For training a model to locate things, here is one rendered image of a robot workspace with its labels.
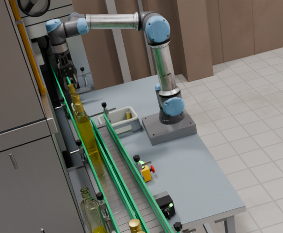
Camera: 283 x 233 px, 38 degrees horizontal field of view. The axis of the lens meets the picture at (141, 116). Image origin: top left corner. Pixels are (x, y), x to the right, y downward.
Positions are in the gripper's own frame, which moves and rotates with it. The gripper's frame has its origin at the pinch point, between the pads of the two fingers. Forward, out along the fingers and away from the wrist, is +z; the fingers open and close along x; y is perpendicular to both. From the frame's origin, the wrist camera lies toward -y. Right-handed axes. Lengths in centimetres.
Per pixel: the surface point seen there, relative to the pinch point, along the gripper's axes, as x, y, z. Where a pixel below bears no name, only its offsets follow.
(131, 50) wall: 86, -235, 75
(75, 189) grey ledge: -13, 44, 30
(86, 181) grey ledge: -7, 41, 30
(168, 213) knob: 21, 72, 37
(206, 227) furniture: 52, 29, 98
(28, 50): -13, 52, -39
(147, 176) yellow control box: 21, 41, 40
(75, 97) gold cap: 0.2, 13.4, 0.7
